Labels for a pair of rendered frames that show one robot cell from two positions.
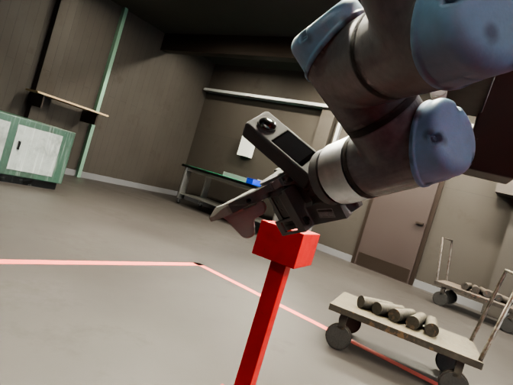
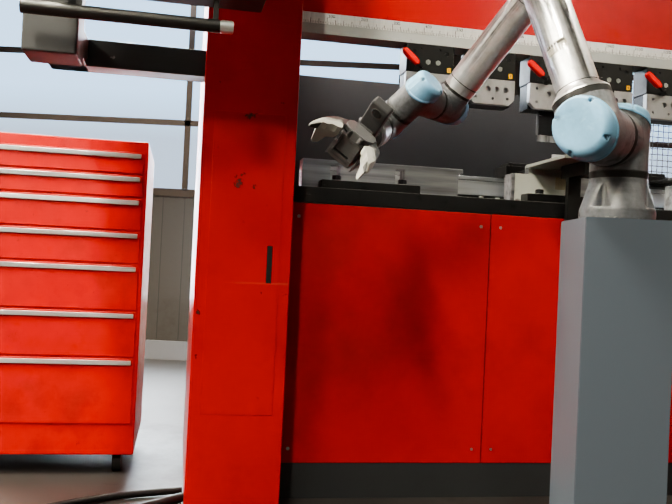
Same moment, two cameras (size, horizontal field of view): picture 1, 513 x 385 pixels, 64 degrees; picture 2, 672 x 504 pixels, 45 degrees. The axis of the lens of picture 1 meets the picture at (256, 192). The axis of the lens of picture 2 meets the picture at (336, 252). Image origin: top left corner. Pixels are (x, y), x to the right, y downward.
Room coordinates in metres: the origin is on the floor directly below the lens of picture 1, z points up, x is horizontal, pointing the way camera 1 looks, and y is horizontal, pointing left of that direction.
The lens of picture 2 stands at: (1.59, 1.34, 0.66)
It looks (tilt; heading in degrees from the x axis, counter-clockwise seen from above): 1 degrees up; 234
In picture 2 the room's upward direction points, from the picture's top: 3 degrees clockwise
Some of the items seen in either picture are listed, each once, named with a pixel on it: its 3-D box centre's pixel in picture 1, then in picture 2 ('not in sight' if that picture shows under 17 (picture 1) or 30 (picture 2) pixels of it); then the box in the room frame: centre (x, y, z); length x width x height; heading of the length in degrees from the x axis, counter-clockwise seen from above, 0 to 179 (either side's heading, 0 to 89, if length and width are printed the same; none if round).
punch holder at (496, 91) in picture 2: not in sight; (487, 80); (-0.23, -0.45, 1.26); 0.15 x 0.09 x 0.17; 155
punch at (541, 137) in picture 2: not in sight; (551, 127); (-0.44, -0.35, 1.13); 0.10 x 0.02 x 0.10; 155
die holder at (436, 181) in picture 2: not in sight; (381, 180); (0.06, -0.58, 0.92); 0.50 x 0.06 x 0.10; 155
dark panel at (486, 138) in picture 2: not in sight; (432, 146); (-0.44, -0.92, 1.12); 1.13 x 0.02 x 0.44; 155
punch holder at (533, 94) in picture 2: not in sight; (546, 86); (-0.41, -0.36, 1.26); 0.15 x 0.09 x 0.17; 155
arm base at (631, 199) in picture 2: not in sight; (617, 197); (0.16, 0.32, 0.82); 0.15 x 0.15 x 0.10
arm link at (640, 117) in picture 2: not in sight; (618, 139); (0.17, 0.33, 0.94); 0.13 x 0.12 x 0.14; 14
